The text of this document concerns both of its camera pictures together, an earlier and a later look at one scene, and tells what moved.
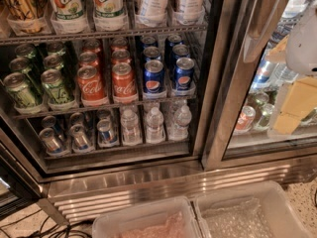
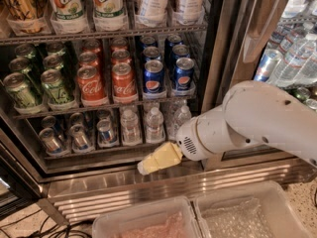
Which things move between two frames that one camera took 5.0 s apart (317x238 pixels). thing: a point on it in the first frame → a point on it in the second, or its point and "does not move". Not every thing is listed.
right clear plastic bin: x=259 y=210 does not move
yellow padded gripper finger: x=300 y=99 → x=168 y=154
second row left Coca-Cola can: x=87 y=59 does not move
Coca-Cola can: x=124 y=81 does not move
